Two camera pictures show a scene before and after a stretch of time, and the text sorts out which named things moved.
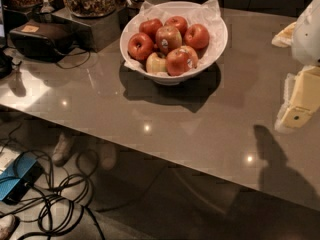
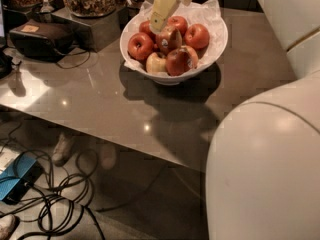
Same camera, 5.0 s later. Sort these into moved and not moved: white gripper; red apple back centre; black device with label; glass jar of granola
Moved: white gripper
Not moved: black device with label; red apple back centre; glass jar of granola
